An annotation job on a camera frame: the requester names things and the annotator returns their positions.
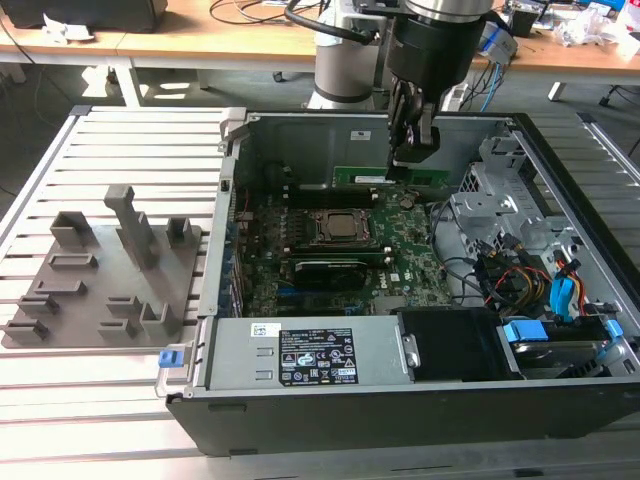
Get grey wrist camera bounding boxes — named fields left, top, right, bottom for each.
left=478, top=21, right=520, bottom=65

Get grey parts rack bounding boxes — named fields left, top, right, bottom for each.
left=0, top=183, right=207, bottom=352

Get black and grey PC case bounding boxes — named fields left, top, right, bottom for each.
left=154, top=106, right=640, bottom=458

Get wooden desk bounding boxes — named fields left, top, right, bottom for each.
left=0, top=0, right=640, bottom=109

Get green RAM stick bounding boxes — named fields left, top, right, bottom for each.
left=331, top=165, right=450, bottom=190
left=293, top=246, right=391, bottom=262

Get large black box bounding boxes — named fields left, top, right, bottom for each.
left=0, top=0, right=169, bottom=35

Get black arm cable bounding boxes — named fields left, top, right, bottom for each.
left=283, top=0, right=377, bottom=45

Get black graphics card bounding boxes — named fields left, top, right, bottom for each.
left=292, top=257, right=370, bottom=293

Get CPU socket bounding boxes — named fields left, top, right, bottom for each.
left=308, top=207, right=375, bottom=248

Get metal socket cover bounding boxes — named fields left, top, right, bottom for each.
left=313, top=209, right=372, bottom=245

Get white crumpled paper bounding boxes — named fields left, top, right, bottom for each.
left=41, top=13, right=95, bottom=46

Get grey power supply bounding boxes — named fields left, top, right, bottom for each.
left=201, top=315, right=418, bottom=398

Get hard disk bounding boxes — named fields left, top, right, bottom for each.
left=513, top=339, right=602, bottom=382

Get black chair foot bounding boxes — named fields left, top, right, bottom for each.
left=598, top=83, right=624, bottom=108

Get RAM slot with black clips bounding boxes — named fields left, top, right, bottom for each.
left=283, top=190, right=378, bottom=198
left=283, top=199, right=379, bottom=209

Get blue disk carrier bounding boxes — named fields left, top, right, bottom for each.
left=501, top=318, right=624, bottom=381

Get silver CPU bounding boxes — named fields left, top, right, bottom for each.
left=325, top=212, right=358, bottom=239

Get blue flat data cable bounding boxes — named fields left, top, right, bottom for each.
left=548, top=253, right=582, bottom=322

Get grey metal drive cage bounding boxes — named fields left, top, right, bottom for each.
left=448, top=133, right=597, bottom=322

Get red yellow power wire harness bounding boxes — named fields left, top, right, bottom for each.
left=498, top=266, right=590, bottom=317

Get small dark device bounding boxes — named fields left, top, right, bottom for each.
left=508, top=0, right=552, bottom=37

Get green motherboard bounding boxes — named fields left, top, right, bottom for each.
left=234, top=183, right=454, bottom=319

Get black power supply label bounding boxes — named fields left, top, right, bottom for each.
left=277, top=327, right=354, bottom=387

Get white power strip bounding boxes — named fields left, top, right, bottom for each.
left=439, top=83, right=470, bottom=113

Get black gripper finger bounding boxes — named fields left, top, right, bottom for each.
left=385, top=78, right=424, bottom=181
left=396, top=98, right=442, bottom=164

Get clear plastic bag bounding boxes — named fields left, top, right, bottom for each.
left=553, top=3, right=622, bottom=49

